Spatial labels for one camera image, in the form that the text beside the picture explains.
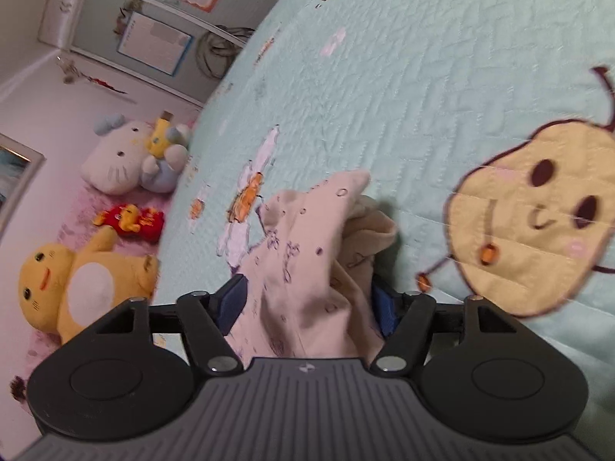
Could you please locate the blue framed poster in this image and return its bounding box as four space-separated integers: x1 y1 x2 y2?
118 13 193 76

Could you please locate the light green quilted bedspread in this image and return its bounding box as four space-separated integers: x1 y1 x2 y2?
153 0 615 452

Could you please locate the yellow plush toy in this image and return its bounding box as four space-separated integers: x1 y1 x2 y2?
18 226 160 343

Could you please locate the sliding door wardrobe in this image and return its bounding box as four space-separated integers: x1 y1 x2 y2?
38 0 277 105

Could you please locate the framed wall picture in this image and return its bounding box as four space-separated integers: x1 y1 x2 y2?
0 134 45 236

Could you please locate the white cat plush toy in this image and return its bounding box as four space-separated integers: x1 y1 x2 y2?
80 111 192 196

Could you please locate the red plush toy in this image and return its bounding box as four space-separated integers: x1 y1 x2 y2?
93 204 165 245

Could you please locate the pink patterned pajama garment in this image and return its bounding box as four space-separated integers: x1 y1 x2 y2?
226 170 397 365

